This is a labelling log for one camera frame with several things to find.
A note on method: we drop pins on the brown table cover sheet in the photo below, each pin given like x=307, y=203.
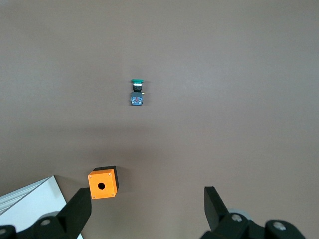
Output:
x=224, y=99

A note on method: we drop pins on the orange button enclosure box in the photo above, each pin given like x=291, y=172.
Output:
x=102, y=185

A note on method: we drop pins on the green mushroom push button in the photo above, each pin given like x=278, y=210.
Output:
x=137, y=97

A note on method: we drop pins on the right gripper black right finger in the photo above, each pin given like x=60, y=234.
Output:
x=215, y=214

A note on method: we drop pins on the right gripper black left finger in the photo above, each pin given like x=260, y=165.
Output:
x=77, y=214

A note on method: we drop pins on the white drawer cabinet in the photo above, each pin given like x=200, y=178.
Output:
x=37, y=204

